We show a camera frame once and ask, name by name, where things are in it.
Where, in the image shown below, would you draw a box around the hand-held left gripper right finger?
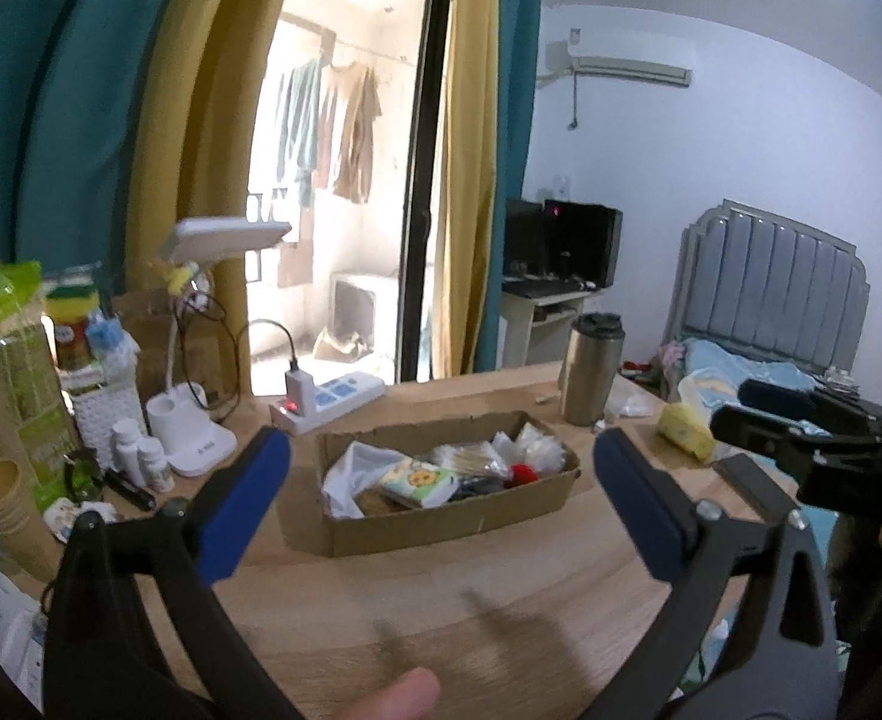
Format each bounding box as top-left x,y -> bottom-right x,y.
587,427 -> 841,720

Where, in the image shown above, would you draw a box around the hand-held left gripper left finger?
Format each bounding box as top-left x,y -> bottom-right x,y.
42,426 -> 307,720

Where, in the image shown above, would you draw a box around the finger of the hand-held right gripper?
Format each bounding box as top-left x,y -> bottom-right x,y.
737,379 -> 882,421
711,405 -> 873,477

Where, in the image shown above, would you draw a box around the grey cloth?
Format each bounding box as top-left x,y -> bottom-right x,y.
448,476 -> 513,503

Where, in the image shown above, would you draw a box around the cartoon tissue packet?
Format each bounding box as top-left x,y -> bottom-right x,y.
377,461 -> 461,511

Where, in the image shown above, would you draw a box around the clear cotton swab bag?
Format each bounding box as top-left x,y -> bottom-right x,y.
430,441 -> 513,481

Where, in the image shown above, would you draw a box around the cardboard box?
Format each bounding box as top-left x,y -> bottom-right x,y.
313,410 -> 583,558

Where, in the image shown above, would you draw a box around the person's right forearm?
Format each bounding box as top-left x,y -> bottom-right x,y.
823,514 -> 882,720

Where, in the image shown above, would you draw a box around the person's left hand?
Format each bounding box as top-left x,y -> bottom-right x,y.
347,669 -> 442,720

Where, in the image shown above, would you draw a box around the blue bed blanket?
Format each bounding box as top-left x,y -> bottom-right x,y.
666,337 -> 824,406

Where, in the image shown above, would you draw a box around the dark grey flat notebook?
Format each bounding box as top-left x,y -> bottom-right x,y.
713,454 -> 798,522

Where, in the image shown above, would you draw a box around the white desk lamp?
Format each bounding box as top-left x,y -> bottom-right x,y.
145,216 -> 293,477

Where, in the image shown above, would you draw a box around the white plastic bag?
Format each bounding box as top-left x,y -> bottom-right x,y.
321,441 -> 412,520

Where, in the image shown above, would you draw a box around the clear plastic bag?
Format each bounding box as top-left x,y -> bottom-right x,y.
606,390 -> 656,421

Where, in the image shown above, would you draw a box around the white pill bottle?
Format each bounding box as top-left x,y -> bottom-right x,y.
111,420 -> 142,485
137,439 -> 173,492

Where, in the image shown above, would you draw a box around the grey padded headboard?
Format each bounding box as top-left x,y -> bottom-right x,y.
662,199 -> 871,376

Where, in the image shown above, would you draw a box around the black pen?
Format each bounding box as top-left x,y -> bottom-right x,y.
103,469 -> 158,512

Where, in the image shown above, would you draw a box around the white charger plug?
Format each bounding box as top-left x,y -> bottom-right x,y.
285,369 -> 314,421

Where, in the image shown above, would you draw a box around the white power strip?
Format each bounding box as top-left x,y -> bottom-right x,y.
270,371 -> 388,436

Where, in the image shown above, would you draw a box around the steel tumbler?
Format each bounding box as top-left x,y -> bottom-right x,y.
559,313 -> 626,427

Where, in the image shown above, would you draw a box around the green glass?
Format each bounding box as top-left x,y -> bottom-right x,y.
66,450 -> 104,503

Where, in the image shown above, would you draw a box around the white perforated basket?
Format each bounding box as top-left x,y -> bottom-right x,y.
62,367 -> 149,470

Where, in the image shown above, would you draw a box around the small white round case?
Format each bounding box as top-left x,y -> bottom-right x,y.
43,499 -> 116,545

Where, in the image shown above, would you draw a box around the brown cardboard carton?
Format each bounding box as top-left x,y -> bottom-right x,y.
111,292 -> 224,406

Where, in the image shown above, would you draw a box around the white computer desk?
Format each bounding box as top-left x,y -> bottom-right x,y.
501,281 -> 611,370

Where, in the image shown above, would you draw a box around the blue and white packet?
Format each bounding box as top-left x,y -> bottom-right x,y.
85,315 -> 142,376

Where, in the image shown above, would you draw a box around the white balcony appliance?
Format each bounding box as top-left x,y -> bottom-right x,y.
330,274 -> 401,353

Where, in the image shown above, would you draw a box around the black keyboard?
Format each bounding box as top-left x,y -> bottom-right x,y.
512,279 -> 599,299

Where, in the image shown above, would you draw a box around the stack of paper cups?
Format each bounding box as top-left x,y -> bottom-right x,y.
0,459 -> 63,582

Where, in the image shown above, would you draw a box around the jar with red label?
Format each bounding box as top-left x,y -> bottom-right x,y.
45,286 -> 101,372

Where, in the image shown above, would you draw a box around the black monitor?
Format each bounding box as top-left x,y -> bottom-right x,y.
542,200 -> 624,290

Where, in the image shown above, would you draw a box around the green packaged paper cups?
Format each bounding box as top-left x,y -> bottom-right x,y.
0,261 -> 82,511

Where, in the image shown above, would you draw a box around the black computer screen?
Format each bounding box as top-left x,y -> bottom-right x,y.
505,199 -> 547,278

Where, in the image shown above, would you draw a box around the white air conditioner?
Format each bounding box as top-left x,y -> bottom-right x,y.
565,41 -> 693,89

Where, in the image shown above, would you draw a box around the green hanging shirt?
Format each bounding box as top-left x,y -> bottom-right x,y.
272,60 -> 326,207

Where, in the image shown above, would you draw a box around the yellow curtain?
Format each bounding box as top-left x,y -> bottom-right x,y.
122,0 -> 314,361
430,0 -> 506,380

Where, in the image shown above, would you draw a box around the teal curtain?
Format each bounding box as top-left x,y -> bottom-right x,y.
475,0 -> 543,372
0,0 -> 202,293

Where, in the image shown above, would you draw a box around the brown hanging shirt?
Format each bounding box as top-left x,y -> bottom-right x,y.
332,64 -> 383,205

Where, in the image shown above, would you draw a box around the black cable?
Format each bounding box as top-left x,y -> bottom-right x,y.
178,289 -> 303,421

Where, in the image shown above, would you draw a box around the black door frame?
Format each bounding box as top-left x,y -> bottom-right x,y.
396,0 -> 457,383

